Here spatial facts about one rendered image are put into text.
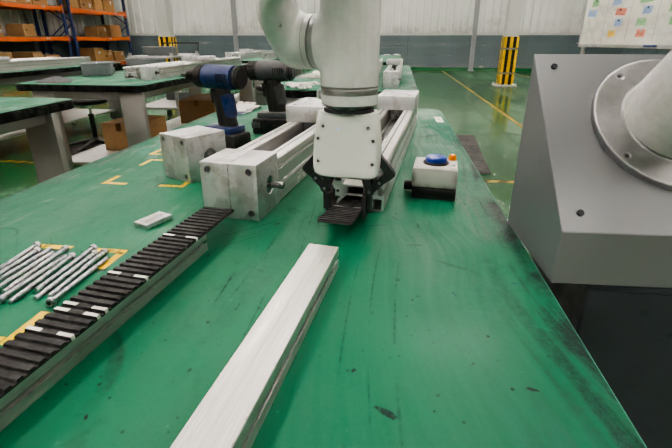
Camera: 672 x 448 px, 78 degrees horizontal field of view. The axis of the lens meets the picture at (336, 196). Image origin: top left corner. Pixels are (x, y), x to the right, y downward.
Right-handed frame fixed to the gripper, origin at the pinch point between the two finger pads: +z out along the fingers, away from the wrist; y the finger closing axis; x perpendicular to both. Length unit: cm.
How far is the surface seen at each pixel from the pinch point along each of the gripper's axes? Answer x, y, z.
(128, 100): 180, -190, 14
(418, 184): 13.4, 10.3, 0.2
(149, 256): -23.5, -19.2, -0.4
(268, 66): 59, -37, -17
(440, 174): 13.4, 14.1, -2.0
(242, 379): -38.1, 0.1, 0.1
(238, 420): -41.6, 1.6, 0.1
